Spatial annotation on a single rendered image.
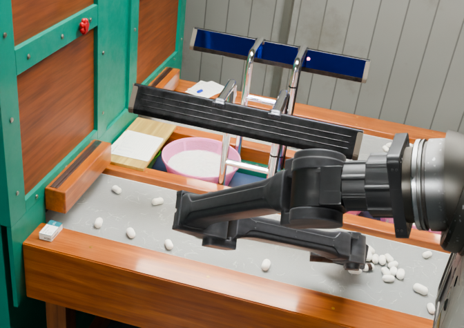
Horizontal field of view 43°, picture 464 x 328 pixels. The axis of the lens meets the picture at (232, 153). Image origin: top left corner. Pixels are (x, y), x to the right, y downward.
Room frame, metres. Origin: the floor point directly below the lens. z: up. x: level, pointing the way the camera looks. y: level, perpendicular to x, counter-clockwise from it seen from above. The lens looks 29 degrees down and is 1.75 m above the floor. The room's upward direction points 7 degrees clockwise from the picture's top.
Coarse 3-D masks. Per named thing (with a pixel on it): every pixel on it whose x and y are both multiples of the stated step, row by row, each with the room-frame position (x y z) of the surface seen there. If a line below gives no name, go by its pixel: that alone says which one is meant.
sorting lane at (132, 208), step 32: (96, 192) 1.47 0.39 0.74; (128, 192) 1.49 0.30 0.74; (160, 192) 1.51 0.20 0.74; (64, 224) 1.30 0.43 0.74; (128, 224) 1.33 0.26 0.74; (160, 224) 1.35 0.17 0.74; (192, 256) 1.23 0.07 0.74; (224, 256) 1.25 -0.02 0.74; (256, 256) 1.27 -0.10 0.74; (288, 256) 1.28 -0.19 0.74; (416, 256) 1.36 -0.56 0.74; (448, 256) 1.38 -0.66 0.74; (320, 288) 1.17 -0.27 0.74; (352, 288) 1.19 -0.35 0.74; (384, 288) 1.20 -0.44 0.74
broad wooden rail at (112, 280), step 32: (32, 256) 1.16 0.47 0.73; (64, 256) 1.15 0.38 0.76; (96, 256) 1.15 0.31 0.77; (128, 256) 1.17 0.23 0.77; (160, 256) 1.18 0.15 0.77; (32, 288) 1.16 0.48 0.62; (64, 288) 1.15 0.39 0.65; (96, 288) 1.13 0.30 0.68; (128, 288) 1.12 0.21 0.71; (160, 288) 1.10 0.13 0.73; (192, 288) 1.09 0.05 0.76; (224, 288) 1.10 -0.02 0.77; (256, 288) 1.11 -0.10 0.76; (288, 288) 1.13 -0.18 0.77; (128, 320) 1.12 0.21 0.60; (160, 320) 1.10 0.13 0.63; (192, 320) 1.09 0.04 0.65; (224, 320) 1.07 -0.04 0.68; (256, 320) 1.06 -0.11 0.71; (288, 320) 1.05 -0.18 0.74; (320, 320) 1.03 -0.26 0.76; (352, 320) 1.04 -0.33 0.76; (384, 320) 1.06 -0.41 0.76; (416, 320) 1.07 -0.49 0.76
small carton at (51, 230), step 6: (48, 222) 1.24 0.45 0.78; (54, 222) 1.24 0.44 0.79; (60, 222) 1.24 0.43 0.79; (48, 228) 1.21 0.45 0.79; (54, 228) 1.22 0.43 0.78; (60, 228) 1.23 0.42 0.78; (42, 234) 1.19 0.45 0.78; (48, 234) 1.19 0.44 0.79; (54, 234) 1.20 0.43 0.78; (48, 240) 1.19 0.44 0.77
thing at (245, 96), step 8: (256, 40) 1.94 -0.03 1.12; (256, 48) 1.86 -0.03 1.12; (304, 48) 1.92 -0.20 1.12; (248, 56) 1.82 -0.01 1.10; (296, 56) 1.83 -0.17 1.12; (304, 56) 1.86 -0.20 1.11; (248, 64) 1.81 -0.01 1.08; (296, 64) 1.79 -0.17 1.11; (248, 72) 1.81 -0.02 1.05; (296, 72) 1.78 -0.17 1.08; (248, 80) 1.81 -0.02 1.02; (296, 80) 1.78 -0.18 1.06; (248, 88) 1.81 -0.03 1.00; (296, 88) 1.79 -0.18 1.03; (248, 96) 1.81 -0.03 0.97; (256, 96) 1.81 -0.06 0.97; (240, 104) 1.82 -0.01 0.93; (272, 104) 1.79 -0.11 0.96; (288, 112) 1.78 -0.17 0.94; (240, 136) 1.81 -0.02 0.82; (240, 144) 1.81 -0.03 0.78; (240, 152) 1.81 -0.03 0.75; (280, 152) 1.78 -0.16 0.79; (280, 160) 1.78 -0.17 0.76; (240, 168) 1.80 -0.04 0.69; (280, 168) 1.78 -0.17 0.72; (264, 176) 1.78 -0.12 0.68
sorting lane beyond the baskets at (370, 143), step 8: (160, 120) 2.00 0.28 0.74; (200, 128) 1.97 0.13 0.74; (232, 136) 1.95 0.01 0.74; (368, 136) 2.09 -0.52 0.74; (368, 144) 2.02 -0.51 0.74; (376, 144) 2.03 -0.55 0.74; (384, 144) 2.04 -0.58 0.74; (360, 152) 1.95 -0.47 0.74; (368, 152) 1.96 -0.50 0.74; (376, 152) 1.97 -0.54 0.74; (384, 152) 1.98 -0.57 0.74
